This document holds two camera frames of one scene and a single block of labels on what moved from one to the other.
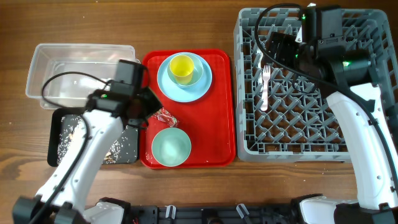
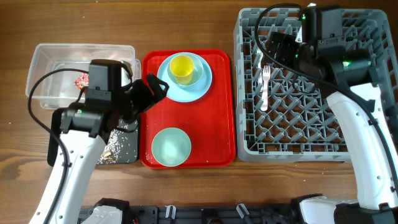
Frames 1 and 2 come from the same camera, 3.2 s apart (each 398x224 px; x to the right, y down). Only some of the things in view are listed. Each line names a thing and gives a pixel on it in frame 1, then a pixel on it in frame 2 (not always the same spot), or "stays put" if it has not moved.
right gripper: x=286 y=44 stays put
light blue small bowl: x=198 y=72 stays put
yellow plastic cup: x=181 y=67 stays put
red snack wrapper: x=164 y=116 -> x=83 y=81
